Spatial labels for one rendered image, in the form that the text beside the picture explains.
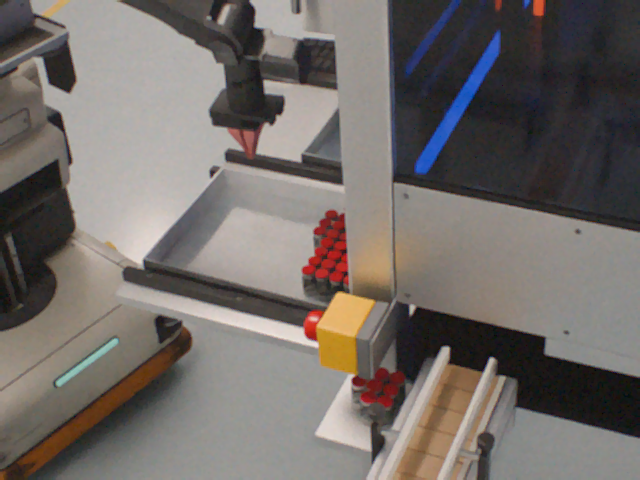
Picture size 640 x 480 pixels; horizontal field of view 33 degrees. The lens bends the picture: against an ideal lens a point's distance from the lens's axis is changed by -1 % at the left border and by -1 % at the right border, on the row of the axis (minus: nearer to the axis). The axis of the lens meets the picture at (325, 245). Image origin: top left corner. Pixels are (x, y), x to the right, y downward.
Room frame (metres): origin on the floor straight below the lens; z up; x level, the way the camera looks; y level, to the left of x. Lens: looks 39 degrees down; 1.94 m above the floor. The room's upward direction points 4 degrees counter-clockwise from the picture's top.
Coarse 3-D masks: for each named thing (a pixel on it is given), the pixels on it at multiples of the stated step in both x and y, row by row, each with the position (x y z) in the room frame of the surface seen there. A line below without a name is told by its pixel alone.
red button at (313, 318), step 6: (312, 312) 1.02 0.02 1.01; (318, 312) 1.02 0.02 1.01; (324, 312) 1.02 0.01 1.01; (306, 318) 1.01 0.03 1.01; (312, 318) 1.01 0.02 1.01; (318, 318) 1.01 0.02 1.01; (306, 324) 1.01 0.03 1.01; (312, 324) 1.00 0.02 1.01; (306, 330) 1.00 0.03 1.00; (312, 330) 1.00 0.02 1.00; (306, 336) 1.00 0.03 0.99; (312, 336) 1.00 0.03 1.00
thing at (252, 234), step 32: (224, 192) 1.48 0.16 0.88; (256, 192) 1.47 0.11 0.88; (288, 192) 1.45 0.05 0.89; (320, 192) 1.43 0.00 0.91; (192, 224) 1.40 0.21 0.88; (224, 224) 1.39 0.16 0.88; (256, 224) 1.39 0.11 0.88; (288, 224) 1.38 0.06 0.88; (160, 256) 1.31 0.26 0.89; (192, 256) 1.32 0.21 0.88; (224, 256) 1.31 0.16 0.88; (256, 256) 1.30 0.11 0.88; (288, 256) 1.30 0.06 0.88; (224, 288) 1.22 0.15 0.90; (256, 288) 1.19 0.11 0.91; (288, 288) 1.22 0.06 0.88
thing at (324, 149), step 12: (336, 108) 1.67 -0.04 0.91; (336, 120) 1.66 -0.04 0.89; (324, 132) 1.61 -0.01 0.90; (336, 132) 1.64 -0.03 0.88; (312, 144) 1.57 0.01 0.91; (324, 144) 1.60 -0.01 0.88; (336, 144) 1.60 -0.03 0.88; (312, 156) 1.52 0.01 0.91; (324, 156) 1.52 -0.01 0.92; (336, 156) 1.56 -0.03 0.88; (336, 168) 1.50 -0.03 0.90
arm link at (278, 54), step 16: (256, 32) 1.38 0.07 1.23; (272, 32) 1.38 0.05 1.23; (224, 48) 1.32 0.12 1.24; (256, 48) 1.35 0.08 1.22; (272, 48) 1.35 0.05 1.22; (288, 48) 1.34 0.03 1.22; (304, 48) 1.36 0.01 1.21; (272, 64) 1.34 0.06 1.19; (288, 64) 1.34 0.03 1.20; (304, 64) 1.35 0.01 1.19; (272, 80) 1.35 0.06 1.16; (288, 80) 1.34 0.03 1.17; (304, 80) 1.35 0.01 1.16
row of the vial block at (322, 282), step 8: (344, 232) 1.29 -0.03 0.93; (344, 240) 1.27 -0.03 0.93; (336, 248) 1.25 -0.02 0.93; (344, 248) 1.25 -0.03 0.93; (328, 256) 1.24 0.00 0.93; (336, 256) 1.23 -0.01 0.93; (328, 264) 1.22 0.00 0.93; (336, 264) 1.23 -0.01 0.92; (320, 272) 1.20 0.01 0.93; (328, 272) 1.20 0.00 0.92; (320, 280) 1.19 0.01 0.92; (328, 280) 1.20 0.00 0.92; (320, 288) 1.19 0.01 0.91; (328, 288) 1.19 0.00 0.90; (320, 296) 1.19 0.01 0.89; (328, 296) 1.19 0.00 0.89
